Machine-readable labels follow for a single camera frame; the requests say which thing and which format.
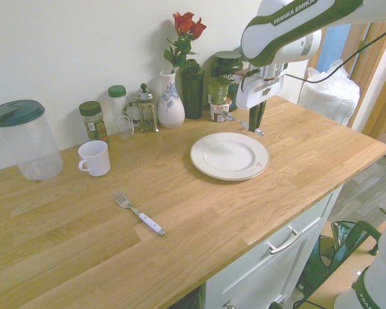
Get spice jar with dark lid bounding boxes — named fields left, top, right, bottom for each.
left=78, top=100, right=110, bottom=144

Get white kitchen cabinet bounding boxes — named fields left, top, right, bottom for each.
left=205, top=185, right=343, bottom=309

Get green metal clamp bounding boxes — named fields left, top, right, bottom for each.
left=327, top=208, right=386, bottom=281

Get green paper cup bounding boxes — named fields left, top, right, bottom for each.
left=207, top=77, right=233, bottom=106

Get clear jug with teal lid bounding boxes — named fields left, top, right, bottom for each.
left=0, top=99, right=64, bottom=182

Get wooden door frame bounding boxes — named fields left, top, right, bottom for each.
left=347, top=19, right=386, bottom=138

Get large dark protein powder tub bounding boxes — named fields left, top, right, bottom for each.
left=211, top=50, right=244, bottom=113

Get clear bottle with green lid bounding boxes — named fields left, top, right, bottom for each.
left=107, top=84, right=131, bottom=130

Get small jar with white lid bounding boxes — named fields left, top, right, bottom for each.
left=209, top=101, right=235, bottom=124

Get white vase with blue flowers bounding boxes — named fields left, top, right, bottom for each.
left=157, top=70, right=186, bottom=129

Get white plate with gold rim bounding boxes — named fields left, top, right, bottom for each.
left=189, top=132, right=271, bottom=182

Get white-handled metal spoon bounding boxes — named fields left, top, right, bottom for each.
left=220, top=110, right=265, bottom=136

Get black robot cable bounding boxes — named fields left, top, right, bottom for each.
left=285, top=24, right=386, bottom=84

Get small clear plastic cup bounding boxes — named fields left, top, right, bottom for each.
left=116, top=115, right=134, bottom=142

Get clear plastic wrapped bundle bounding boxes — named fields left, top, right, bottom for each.
left=299, top=59, right=362, bottom=128

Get white ceramic mug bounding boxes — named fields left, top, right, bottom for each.
left=77, top=140, right=111, bottom=178

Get glass and metal French press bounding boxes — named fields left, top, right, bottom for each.
left=125, top=83, right=160, bottom=134

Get red roses with green leaves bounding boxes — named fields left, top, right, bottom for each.
left=163, top=11, right=208, bottom=75

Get dark green shaker bottle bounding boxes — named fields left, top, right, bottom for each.
left=180, top=59, right=206, bottom=120

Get metal drawer handle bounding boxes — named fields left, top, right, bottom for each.
left=265, top=226, right=303, bottom=256

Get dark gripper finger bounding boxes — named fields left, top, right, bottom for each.
left=247, top=104, right=260, bottom=133
left=256, top=100, right=267, bottom=128

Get green shopping bag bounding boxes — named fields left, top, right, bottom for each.
left=295, top=220, right=353, bottom=295

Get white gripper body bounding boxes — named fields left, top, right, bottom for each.
left=235, top=62, right=289, bottom=112

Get white-handled metal fork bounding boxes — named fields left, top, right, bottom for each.
left=112, top=189, right=166, bottom=238

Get black bin bag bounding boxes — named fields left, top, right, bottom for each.
left=171, top=285, right=207, bottom=309

